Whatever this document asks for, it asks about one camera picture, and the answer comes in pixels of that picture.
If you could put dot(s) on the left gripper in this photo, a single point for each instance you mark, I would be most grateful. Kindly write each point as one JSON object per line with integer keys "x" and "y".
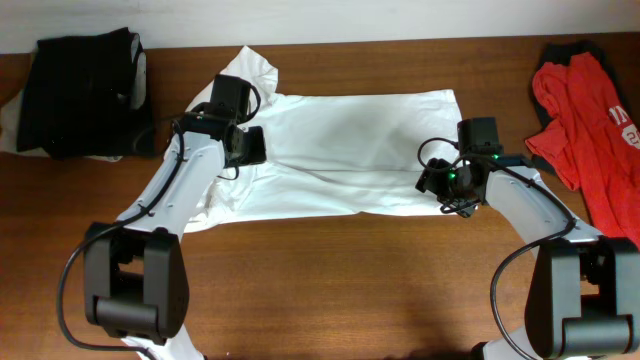
{"x": 257, "y": 149}

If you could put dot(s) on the red t-shirt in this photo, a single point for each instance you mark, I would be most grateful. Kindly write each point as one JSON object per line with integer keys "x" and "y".
{"x": 591, "y": 142}

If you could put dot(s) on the black folded garment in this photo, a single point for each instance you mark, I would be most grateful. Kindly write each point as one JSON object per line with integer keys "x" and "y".
{"x": 111, "y": 55}

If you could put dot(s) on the grey folded garment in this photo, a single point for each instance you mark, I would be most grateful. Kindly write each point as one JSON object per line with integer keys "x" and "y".
{"x": 138, "y": 90}

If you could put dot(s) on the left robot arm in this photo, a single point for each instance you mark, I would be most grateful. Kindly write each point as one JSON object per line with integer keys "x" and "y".
{"x": 135, "y": 281}

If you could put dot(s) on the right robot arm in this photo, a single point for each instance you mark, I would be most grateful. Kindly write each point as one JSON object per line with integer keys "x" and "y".
{"x": 583, "y": 299}

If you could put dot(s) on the white t-shirt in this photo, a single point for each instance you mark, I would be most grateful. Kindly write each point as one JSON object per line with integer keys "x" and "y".
{"x": 332, "y": 155}

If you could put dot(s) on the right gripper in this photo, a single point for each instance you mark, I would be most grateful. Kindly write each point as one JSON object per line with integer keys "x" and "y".
{"x": 433, "y": 183}

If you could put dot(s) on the dark teal garment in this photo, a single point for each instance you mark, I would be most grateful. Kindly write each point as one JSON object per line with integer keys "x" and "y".
{"x": 562, "y": 54}

